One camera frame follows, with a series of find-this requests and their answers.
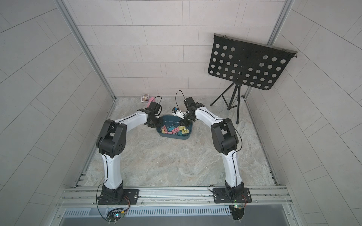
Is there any right circuit board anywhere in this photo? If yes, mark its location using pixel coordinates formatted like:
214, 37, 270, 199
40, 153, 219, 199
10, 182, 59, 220
229, 205, 245, 221

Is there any aluminium mounting rail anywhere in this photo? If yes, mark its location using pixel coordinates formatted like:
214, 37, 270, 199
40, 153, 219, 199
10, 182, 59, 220
56, 186, 292, 208

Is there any teal plastic storage box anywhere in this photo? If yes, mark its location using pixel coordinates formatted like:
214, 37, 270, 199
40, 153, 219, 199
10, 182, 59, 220
156, 115, 193, 140

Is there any left circuit board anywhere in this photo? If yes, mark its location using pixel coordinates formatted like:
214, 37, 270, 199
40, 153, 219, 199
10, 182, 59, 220
107, 208, 125, 224

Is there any binder clips pile in box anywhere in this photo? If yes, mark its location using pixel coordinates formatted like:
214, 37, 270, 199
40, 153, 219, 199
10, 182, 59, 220
160, 124, 190, 137

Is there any circuit board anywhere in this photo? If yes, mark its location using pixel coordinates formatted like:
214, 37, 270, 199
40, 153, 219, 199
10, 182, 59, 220
229, 205, 245, 221
107, 208, 125, 224

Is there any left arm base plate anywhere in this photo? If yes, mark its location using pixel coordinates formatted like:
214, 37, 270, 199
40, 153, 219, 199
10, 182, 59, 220
97, 188, 140, 205

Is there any black music stand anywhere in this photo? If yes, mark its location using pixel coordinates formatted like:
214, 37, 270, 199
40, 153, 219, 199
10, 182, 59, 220
207, 34, 297, 109

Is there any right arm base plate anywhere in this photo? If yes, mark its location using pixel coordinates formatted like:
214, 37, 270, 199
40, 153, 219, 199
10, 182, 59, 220
212, 187, 252, 204

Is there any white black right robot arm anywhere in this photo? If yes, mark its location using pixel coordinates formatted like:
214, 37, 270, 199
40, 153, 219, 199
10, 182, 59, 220
184, 97, 245, 199

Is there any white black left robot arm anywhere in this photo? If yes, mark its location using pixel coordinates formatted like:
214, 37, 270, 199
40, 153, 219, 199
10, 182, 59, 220
96, 102, 163, 205

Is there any small card box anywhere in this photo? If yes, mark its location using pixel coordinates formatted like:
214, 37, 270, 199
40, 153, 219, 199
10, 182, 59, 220
141, 94, 149, 103

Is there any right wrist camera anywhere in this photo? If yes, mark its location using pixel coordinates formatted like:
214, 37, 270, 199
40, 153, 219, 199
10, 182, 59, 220
172, 107, 187, 119

